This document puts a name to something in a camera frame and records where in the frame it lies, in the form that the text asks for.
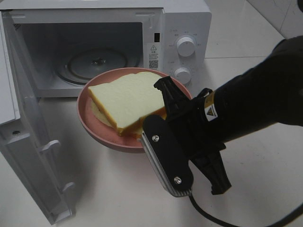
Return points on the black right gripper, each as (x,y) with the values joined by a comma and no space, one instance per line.
(187,121)

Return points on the pink round plate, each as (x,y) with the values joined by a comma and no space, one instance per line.
(99,131)

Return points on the white microwave door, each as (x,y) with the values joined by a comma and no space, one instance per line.
(24,141)

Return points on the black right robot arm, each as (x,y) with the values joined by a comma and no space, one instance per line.
(269,93)

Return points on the lower white timer knob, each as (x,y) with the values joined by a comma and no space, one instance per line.
(182,74)

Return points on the bottom bread slice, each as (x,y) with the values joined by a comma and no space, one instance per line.
(102,118)

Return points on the bread slice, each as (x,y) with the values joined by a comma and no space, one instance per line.
(102,118)
(128,100)

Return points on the top bread slice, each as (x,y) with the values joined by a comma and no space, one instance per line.
(128,100)

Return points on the upper white control knob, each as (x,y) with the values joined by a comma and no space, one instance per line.
(186,45)

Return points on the white warning label sticker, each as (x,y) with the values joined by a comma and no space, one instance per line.
(153,56)

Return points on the glass microwave turntable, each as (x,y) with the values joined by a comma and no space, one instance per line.
(80,67)

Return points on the white microwave oven body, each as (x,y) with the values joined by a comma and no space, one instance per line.
(52,29)

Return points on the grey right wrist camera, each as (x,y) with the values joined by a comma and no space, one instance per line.
(165,156)

